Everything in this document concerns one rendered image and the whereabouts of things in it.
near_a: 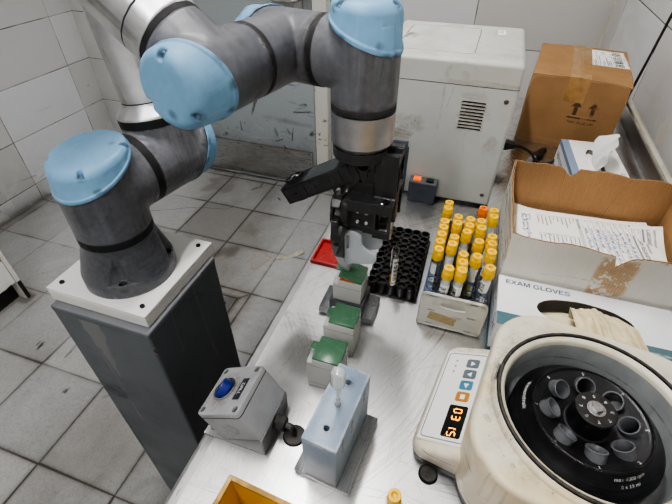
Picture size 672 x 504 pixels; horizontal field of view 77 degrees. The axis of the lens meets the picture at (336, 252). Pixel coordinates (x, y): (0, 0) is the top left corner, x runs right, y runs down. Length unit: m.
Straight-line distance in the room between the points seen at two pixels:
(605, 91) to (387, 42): 0.90
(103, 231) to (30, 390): 1.35
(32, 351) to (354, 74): 1.87
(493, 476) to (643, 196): 0.62
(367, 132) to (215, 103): 0.17
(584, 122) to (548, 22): 0.96
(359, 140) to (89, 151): 0.39
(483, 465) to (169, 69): 0.46
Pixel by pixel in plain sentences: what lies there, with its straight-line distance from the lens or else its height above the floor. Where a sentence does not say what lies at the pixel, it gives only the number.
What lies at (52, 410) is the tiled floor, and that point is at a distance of 1.90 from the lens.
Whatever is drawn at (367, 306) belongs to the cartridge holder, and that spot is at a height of 0.89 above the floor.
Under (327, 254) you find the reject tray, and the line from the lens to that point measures 0.81.
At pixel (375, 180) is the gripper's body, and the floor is 1.14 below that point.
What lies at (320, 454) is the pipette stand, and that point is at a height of 0.96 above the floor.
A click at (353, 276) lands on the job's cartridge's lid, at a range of 0.65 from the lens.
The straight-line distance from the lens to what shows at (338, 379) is 0.44.
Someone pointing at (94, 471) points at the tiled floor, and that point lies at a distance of 1.70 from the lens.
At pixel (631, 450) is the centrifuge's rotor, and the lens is 0.54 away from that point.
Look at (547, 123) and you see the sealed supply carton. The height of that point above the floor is 0.93.
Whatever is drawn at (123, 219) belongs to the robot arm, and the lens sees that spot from 0.70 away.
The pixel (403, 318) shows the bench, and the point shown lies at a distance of 0.71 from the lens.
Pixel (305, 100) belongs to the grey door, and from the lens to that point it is 2.43.
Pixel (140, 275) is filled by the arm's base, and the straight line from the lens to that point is 0.75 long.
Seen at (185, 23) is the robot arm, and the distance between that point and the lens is 0.44.
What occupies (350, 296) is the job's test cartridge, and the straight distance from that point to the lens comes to 0.67.
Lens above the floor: 1.41
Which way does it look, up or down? 41 degrees down
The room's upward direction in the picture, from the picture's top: straight up
